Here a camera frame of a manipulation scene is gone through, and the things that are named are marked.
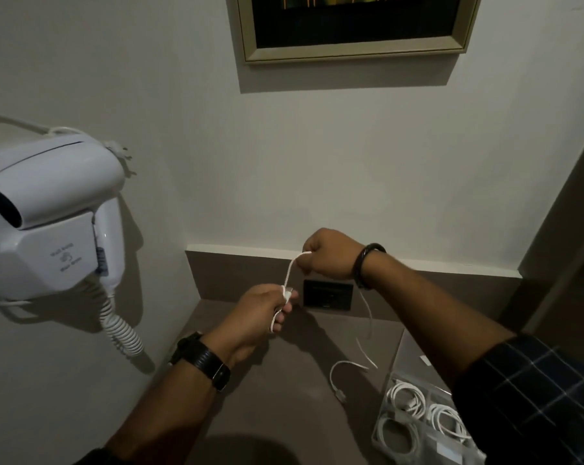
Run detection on black wall socket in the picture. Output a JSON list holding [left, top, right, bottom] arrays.
[[303, 279, 355, 312]]

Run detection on white hair dryer holder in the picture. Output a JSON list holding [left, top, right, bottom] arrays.
[[0, 210, 100, 305]]

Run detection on person's left hand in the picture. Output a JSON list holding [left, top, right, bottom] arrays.
[[201, 284, 300, 368]]

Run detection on dark plaid shirt sleeve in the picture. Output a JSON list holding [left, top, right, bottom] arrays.
[[451, 333, 584, 465]]

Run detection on person's left forearm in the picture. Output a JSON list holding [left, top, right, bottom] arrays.
[[102, 336, 235, 465]]

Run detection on white wall hair dryer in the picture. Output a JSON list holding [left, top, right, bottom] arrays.
[[0, 133, 127, 299]]

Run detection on clear plastic box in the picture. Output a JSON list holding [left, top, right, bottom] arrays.
[[371, 328, 487, 465]]

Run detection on person's right forearm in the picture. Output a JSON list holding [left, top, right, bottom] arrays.
[[359, 252, 516, 389]]

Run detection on black bracelet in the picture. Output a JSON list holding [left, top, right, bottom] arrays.
[[352, 243, 387, 290]]

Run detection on coiled white cable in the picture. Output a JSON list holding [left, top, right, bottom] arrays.
[[376, 415, 422, 459], [426, 404, 473, 444], [386, 379, 429, 420]]

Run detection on framed dark picture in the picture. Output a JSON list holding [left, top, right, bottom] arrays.
[[236, 0, 483, 64]]

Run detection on person's right hand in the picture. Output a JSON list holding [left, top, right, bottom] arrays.
[[298, 228, 365, 282]]

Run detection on white coiled dryer cord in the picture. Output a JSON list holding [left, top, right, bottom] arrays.
[[85, 276, 145, 358]]

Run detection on black wristwatch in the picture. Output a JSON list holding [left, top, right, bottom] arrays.
[[169, 331, 232, 392]]

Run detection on white charging cable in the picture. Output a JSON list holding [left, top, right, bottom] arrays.
[[270, 251, 379, 405]]

